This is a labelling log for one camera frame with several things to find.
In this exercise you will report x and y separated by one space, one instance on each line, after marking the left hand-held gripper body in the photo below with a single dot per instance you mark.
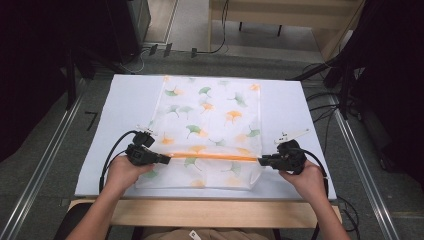
141 151

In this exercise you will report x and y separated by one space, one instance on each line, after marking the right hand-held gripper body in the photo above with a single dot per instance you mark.
291 158

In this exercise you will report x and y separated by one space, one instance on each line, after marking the leaf print zipper bag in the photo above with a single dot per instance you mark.
206 113

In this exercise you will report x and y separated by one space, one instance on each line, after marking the person's right hand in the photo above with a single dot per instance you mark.
310 181

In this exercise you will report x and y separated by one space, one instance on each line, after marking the person's left hand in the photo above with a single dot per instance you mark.
121 176

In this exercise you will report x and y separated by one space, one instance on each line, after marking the white table board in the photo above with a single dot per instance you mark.
286 106

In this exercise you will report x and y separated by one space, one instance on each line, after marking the wooden table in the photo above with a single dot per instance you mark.
206 213

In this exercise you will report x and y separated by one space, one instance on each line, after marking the white clothing tag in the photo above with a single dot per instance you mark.
195 235

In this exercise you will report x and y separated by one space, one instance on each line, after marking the black metal stand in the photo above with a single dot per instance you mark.
345 90
71 80

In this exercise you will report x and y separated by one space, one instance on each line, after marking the person's beige trousers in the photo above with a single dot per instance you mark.
213 234

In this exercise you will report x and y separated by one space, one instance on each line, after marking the black chair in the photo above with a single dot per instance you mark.
71 221

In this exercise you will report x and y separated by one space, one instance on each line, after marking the black cabinet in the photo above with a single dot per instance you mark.
128 26

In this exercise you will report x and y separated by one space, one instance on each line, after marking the dark curtain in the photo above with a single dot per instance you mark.
393 83
30 66

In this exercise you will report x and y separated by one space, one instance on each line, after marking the light wooden bench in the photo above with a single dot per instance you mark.
286 13

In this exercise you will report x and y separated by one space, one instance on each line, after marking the aluminium floor rail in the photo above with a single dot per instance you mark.
366 173
36 170

